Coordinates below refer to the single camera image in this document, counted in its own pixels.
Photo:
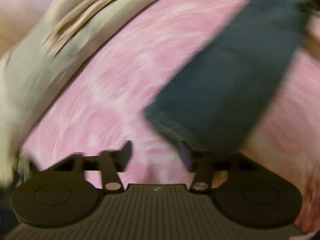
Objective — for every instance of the grey folded duvet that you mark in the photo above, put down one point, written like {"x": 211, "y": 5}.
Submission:
{"x": 37, "y": 67}

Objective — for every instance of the pink curtain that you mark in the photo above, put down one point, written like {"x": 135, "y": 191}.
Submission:
{"x": 20, "y": 5}

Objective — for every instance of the pink floral bed sheet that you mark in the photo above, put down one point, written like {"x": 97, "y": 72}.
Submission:
{"x": 112, "y": 92}

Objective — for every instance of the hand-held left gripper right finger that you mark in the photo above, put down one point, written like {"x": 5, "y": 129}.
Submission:
{"x": 186, "y": 156}

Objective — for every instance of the blue denim jeans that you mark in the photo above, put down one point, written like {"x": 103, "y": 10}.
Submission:
{"x": 225, "y": 80}

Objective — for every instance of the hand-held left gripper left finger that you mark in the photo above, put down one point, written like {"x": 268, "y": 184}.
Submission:
{"x": 126, "y": 153}

